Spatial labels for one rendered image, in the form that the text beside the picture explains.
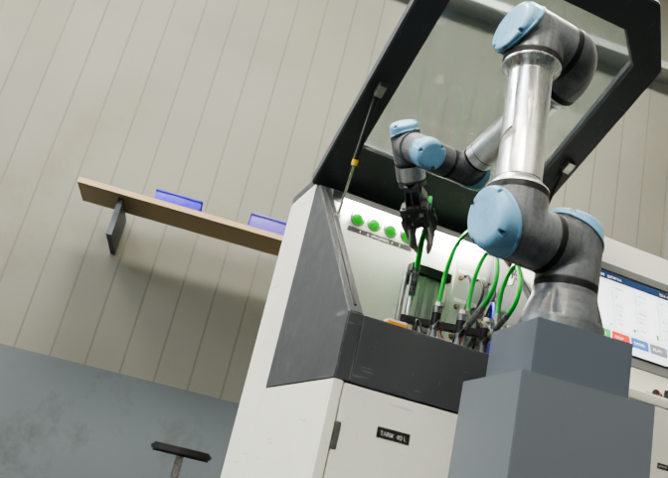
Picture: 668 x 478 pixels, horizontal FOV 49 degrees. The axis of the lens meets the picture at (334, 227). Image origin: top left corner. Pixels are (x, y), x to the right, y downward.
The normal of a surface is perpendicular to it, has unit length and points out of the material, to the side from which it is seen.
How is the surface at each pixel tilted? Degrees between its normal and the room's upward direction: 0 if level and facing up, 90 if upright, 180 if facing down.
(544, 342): 90
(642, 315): 76
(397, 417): 90
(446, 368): 90
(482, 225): 98
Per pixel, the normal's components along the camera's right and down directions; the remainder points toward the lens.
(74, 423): 0.23, -0.28
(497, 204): -0.88, -0.21
